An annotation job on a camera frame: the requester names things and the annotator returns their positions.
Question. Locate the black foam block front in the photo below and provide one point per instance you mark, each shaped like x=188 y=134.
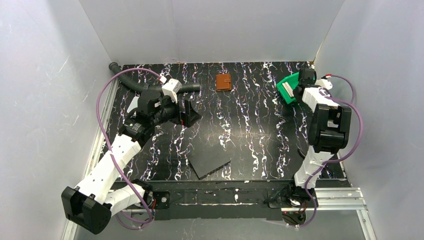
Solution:
x=208 y=159

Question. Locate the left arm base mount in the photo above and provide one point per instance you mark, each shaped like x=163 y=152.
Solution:
x=158 y=200

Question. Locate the green plastic card tray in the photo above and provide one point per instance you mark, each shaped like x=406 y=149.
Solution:
x=293 y=81

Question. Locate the white plastic box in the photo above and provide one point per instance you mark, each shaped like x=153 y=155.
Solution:
x=133 y=104

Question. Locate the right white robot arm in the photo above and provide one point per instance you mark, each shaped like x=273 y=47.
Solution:
x=328 y=131

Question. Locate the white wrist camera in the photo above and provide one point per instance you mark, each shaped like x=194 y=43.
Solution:
x=170 y=87
x=324 y=82

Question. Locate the brown leather card holder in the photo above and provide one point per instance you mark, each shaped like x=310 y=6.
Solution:
x=223 y=82

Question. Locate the cards in green tray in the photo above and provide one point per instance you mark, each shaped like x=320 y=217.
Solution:
x=288 y=89

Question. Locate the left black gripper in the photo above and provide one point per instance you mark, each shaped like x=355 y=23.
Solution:
x=182 y=113

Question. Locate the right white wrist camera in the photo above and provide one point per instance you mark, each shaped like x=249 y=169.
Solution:
x=324 y=82

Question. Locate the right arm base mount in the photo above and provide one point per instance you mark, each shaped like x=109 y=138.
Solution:
x=299 y=205

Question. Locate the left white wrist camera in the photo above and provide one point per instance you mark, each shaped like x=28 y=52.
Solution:
x=170 y=87

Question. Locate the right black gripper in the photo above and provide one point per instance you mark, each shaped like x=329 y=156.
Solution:
x=301 y=84

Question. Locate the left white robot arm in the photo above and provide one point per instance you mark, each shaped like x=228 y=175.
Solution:
x=91 y=204

